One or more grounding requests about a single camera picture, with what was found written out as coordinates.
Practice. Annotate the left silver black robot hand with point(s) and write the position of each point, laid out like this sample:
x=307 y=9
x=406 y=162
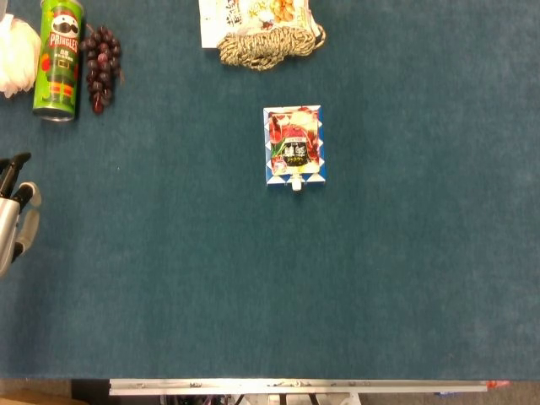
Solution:
x=8 y=219

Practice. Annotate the white mesh bath sponge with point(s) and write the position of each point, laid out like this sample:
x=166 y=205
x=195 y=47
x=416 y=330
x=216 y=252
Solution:
x=14 y=59

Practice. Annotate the green Pringles can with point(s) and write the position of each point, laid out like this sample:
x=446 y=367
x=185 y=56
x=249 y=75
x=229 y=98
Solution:
x=57 y=63

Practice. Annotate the dark purple grape bunch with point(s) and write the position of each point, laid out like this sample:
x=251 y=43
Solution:
x=100 y=63

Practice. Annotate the blue felt table cloth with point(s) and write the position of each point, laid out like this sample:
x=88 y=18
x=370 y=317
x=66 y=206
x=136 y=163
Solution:
x=270 y=253

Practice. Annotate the red spouted sauce pouch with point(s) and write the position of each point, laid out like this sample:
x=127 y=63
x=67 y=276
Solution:
x=294 y=143

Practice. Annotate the white snack bag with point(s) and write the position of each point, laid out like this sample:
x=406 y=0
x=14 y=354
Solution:
x=236 y=17

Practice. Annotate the blue white drink pouch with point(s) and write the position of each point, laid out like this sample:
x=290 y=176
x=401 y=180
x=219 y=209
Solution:
x=321 y=143

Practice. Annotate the silver aluminium frame rail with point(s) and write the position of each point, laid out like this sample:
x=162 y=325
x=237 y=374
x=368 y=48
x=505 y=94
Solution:
x=295 y=387

